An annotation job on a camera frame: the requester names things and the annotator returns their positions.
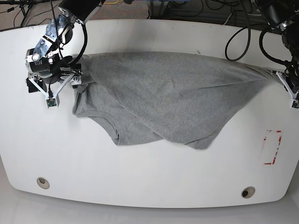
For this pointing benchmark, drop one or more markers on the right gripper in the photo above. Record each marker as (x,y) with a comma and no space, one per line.
(52,86)

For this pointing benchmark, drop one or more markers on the red tape rectangle marking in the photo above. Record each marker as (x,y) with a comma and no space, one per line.
(270,147)

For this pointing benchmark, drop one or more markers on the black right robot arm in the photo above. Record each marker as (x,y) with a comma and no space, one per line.
(48,70)

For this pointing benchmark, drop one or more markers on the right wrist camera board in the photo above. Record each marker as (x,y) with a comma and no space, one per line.
(52,102)

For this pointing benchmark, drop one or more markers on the left table cable grommet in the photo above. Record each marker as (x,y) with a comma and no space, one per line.
(43,183)

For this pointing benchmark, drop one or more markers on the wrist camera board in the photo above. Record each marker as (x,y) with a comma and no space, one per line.
(52,102)
(295,104)

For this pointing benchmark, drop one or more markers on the right table cable grommet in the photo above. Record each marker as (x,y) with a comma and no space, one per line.
(248,192)

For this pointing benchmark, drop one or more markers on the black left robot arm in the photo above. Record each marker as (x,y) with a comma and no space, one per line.
(283,15)

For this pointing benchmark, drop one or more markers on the grey T-shirt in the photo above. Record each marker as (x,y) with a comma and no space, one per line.
(142,97)

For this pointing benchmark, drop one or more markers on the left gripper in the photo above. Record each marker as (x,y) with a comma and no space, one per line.
(288,85)

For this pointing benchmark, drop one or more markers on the black tripod stand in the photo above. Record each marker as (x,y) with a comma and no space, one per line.
(16,13)

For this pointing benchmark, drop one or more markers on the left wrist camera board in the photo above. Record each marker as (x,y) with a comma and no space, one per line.
(295,104)

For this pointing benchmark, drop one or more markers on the table cable grommet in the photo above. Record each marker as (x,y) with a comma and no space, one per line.
(248,192)
(43,183)

